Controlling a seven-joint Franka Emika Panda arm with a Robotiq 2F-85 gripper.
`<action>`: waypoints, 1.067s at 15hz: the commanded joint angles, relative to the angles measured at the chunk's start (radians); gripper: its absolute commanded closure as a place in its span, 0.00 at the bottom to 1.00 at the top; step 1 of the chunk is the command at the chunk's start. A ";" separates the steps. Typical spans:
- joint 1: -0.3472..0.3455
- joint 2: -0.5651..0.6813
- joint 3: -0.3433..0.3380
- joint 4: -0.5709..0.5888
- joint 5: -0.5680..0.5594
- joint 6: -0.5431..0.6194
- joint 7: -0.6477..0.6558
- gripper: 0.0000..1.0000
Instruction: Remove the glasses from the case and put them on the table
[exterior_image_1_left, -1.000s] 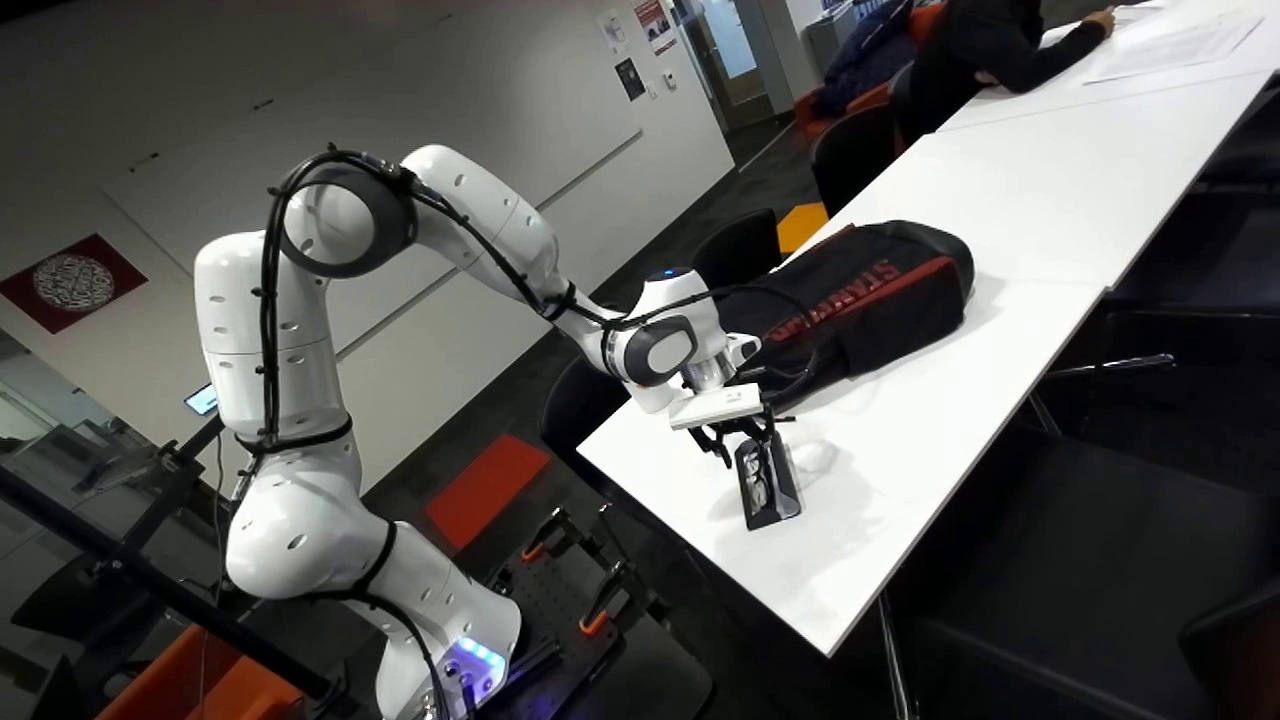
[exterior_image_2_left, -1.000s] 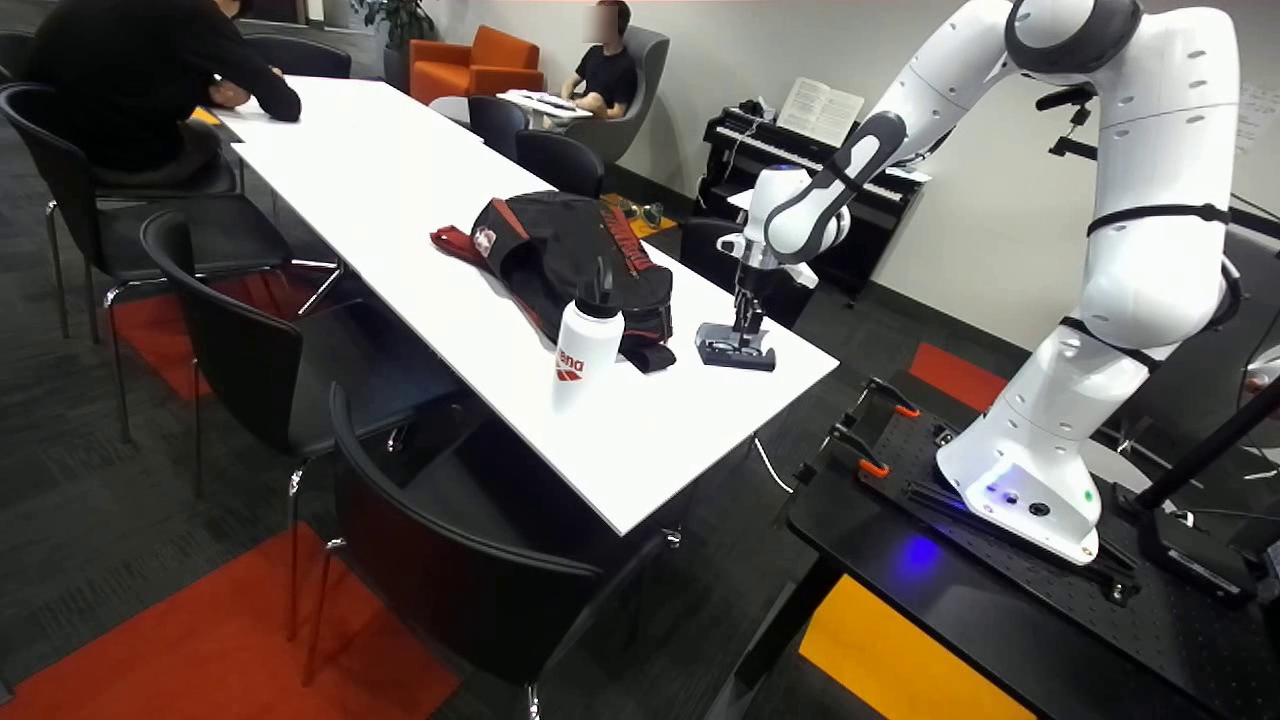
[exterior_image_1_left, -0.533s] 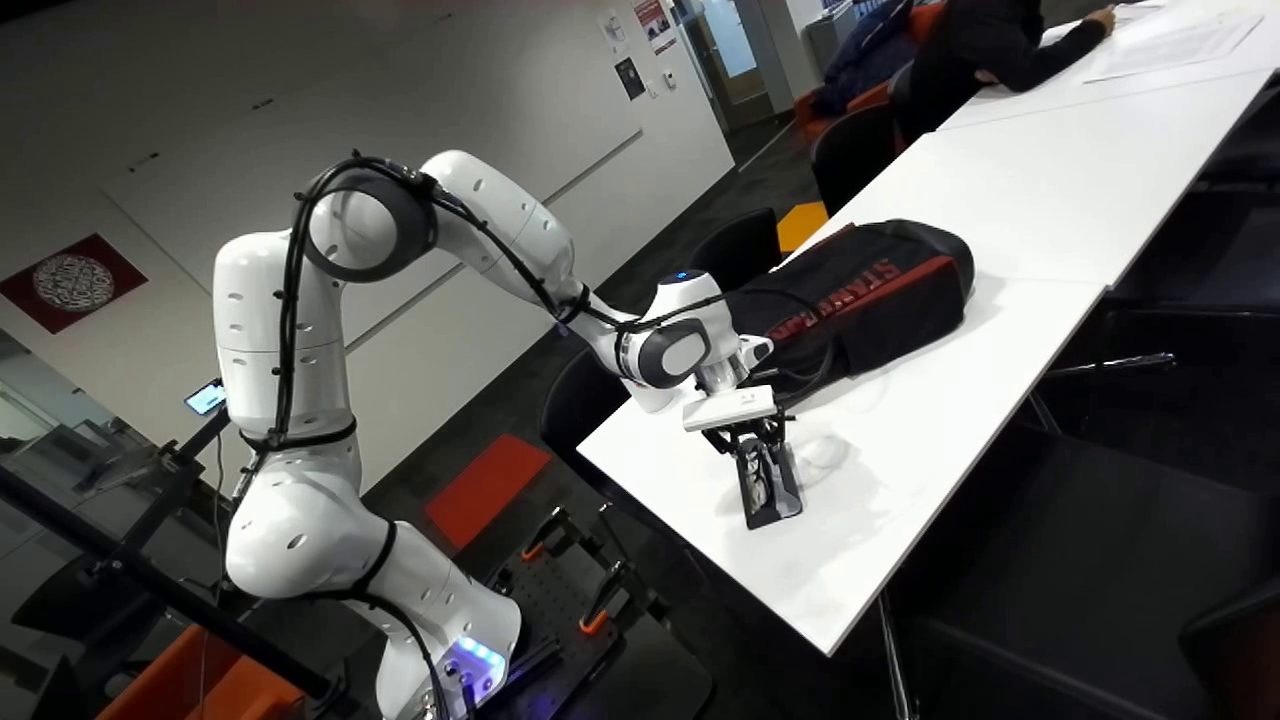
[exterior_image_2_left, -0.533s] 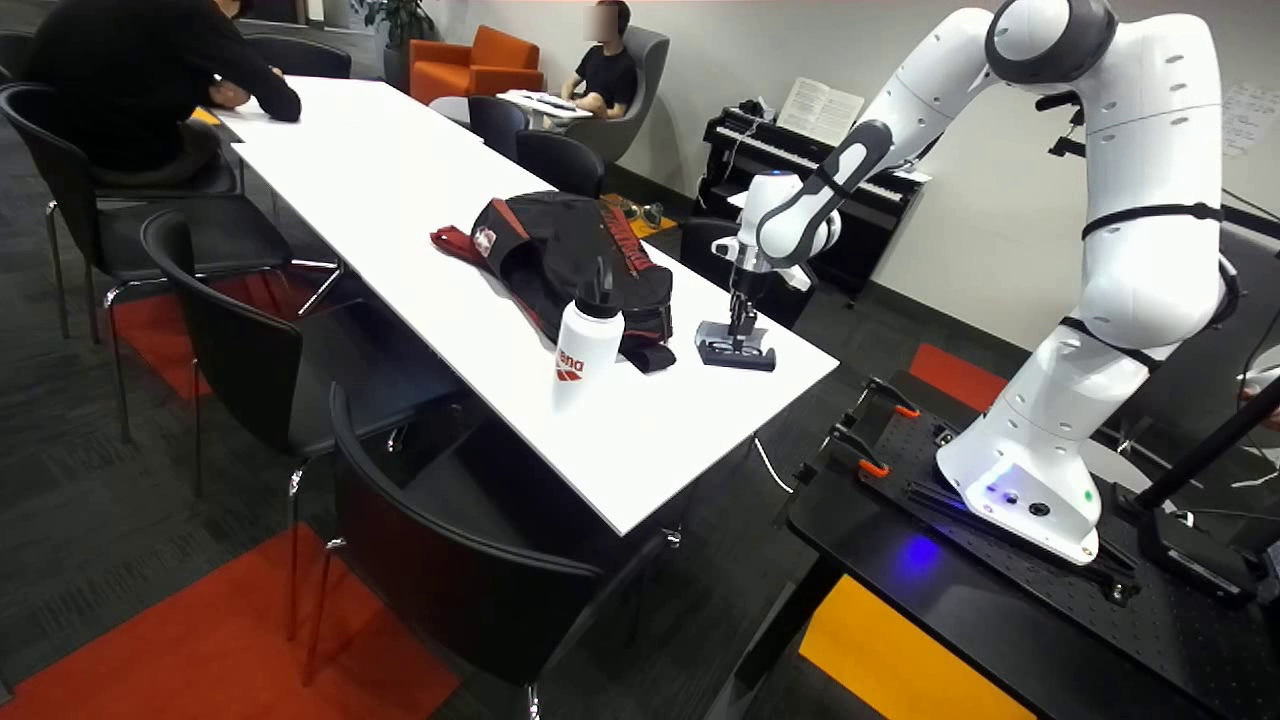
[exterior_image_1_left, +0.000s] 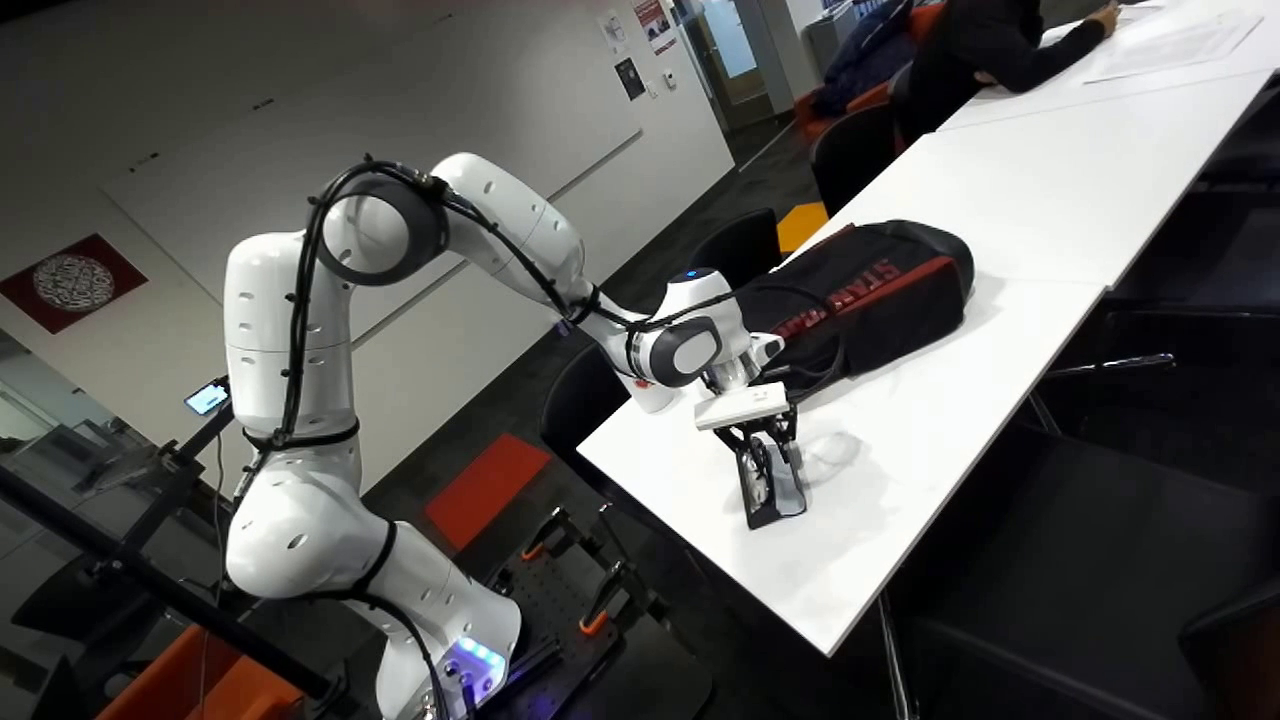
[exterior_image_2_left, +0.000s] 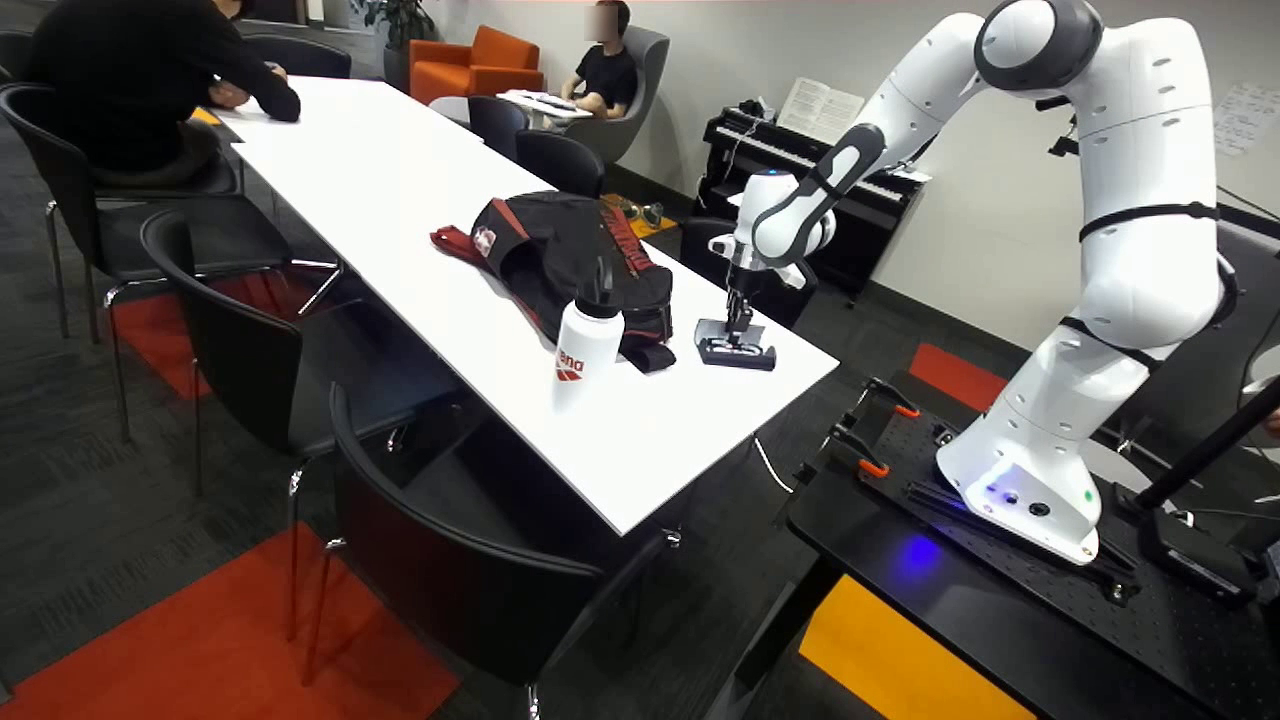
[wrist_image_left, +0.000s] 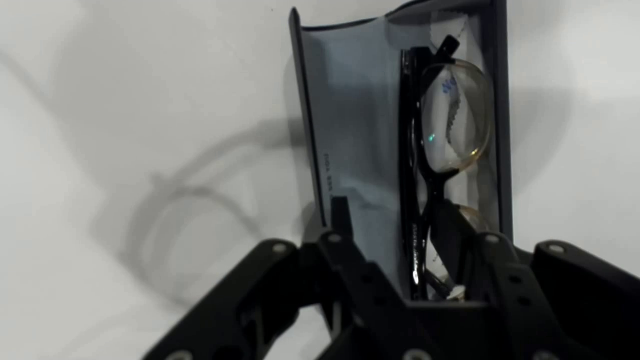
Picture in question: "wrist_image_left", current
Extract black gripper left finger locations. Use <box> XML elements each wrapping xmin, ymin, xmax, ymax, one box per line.
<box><xmin>142</xmin><ymin>195</ymin><xmax>427</xmax><ymax>360</ymax></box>

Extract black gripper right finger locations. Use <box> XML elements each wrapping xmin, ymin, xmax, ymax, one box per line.
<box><xmin>475</xmin><ymin>231</ymin><xmax>640</xmax><ymax>360</ymax></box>

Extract black-framed glasses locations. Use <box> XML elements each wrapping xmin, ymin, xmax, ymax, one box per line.
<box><xmin>397</xmin><ymin>33</ymin><xmax>496</xmax><ymax>302</ymax></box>

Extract dark open glasses case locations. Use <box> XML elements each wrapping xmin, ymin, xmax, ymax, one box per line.
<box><xmin>286</xmin><ymin>0</ymin><xmax>516</xmax><ymax>322</ymax></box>

